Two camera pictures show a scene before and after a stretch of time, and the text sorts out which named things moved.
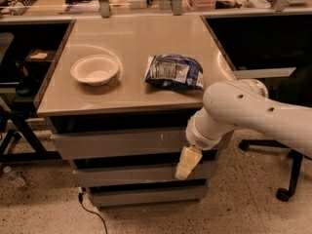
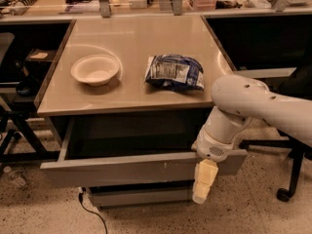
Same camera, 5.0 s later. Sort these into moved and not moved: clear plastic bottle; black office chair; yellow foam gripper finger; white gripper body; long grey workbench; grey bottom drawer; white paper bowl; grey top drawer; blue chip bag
Moved: grey top drawer; white gripper body; yellow foam gripper finger
Not moved: blue chip bag; long grey workbench; clear plastic bottle; grey bottom drawer; black office chair; white paper bowl
